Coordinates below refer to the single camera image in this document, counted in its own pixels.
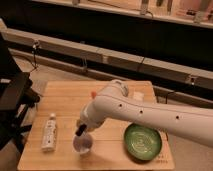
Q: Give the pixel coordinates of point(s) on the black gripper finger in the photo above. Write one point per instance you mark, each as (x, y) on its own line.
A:
(80, 130)

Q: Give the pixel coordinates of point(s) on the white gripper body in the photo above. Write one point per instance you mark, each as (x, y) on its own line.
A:
(91, 118)

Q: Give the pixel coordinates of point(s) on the white eraser block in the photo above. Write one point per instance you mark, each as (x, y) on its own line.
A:
(138, 96)

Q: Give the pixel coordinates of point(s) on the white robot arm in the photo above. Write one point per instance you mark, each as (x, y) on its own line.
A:
(112, 101)

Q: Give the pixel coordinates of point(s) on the green ceramic plate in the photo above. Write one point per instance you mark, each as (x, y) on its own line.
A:
(141, 142)

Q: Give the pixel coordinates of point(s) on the orange carrot toy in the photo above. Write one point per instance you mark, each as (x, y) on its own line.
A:
(93, 94)

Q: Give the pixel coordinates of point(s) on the white tube bottle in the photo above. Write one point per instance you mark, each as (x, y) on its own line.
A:
(49, 134)

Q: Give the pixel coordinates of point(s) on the black chair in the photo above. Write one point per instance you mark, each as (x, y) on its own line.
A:
(16, 96)

